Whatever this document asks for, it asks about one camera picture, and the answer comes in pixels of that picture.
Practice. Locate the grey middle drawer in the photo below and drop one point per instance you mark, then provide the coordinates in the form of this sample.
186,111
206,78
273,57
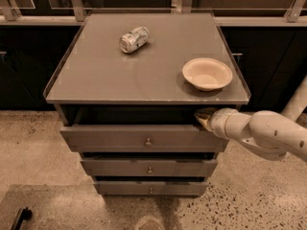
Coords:
128,167

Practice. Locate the crushed silver soda can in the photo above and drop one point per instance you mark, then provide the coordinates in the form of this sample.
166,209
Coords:
134,39

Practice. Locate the grey drawer cabinet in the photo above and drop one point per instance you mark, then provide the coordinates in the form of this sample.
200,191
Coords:
98,84

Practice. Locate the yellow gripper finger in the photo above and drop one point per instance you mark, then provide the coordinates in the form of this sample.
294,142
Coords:
205,113
205,124

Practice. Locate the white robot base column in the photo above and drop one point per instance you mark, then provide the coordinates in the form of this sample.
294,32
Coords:
297,103

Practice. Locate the metal railing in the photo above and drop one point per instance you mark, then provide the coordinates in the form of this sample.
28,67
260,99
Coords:
229,13

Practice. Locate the grey top drawer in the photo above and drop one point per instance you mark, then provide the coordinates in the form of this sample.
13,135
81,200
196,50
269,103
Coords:
141,138

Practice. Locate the grey bottom drawer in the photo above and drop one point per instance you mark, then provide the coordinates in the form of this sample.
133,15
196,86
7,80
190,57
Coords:
150,188

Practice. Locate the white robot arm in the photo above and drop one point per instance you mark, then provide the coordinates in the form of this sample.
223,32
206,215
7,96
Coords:
265,133

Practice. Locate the black object on floor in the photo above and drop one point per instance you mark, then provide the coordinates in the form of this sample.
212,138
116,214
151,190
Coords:
22,214

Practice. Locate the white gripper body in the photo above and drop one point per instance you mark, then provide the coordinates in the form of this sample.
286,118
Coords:
220,121

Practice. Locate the grey drawer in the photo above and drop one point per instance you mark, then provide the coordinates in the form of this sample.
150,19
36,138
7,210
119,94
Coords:
128,167
150,188
141,138

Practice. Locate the white paper bowl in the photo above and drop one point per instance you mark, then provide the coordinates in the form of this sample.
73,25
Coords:
207,74

